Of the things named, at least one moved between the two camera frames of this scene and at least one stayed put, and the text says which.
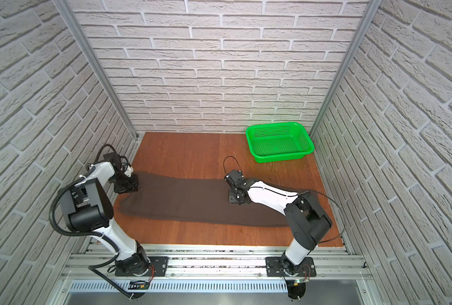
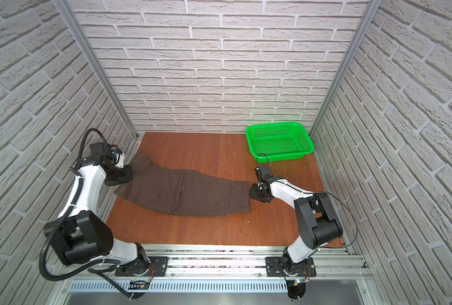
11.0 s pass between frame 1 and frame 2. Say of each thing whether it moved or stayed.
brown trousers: moved
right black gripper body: moved
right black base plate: stayed
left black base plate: stayed
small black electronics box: stayed
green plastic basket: stayed
